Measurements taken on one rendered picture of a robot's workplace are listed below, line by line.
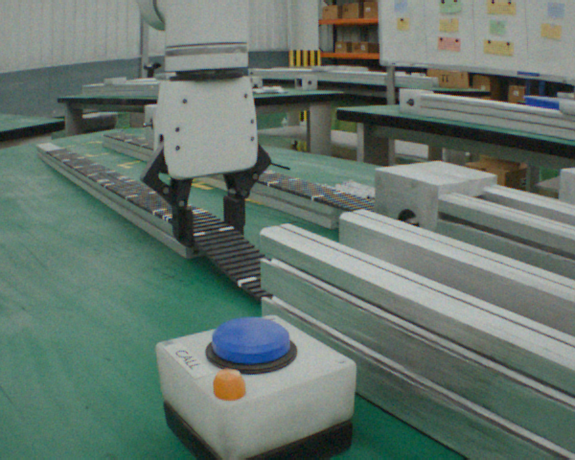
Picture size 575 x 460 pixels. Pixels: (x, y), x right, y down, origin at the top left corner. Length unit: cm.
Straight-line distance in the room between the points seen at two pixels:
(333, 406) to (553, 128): 174
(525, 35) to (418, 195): 290
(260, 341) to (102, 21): 1221
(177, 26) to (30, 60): 1132
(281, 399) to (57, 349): 23
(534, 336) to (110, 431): 25
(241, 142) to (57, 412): 35
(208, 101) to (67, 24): 1160
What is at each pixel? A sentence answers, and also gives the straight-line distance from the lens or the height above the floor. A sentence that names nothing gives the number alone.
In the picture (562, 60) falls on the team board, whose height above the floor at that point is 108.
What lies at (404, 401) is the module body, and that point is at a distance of 36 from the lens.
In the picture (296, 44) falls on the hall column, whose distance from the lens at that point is 881.
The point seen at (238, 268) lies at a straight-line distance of 58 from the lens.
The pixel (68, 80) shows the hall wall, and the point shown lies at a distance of 1213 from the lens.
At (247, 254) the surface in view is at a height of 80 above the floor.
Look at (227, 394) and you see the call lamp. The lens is 28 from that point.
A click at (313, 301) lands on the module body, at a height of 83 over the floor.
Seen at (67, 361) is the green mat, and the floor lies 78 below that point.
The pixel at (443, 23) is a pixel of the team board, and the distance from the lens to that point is 374.
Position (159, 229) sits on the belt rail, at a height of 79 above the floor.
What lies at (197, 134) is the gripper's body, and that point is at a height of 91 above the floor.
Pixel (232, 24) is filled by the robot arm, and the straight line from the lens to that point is 58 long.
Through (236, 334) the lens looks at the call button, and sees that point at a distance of 31.
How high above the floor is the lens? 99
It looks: 16 degrees down
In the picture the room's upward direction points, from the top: straight up
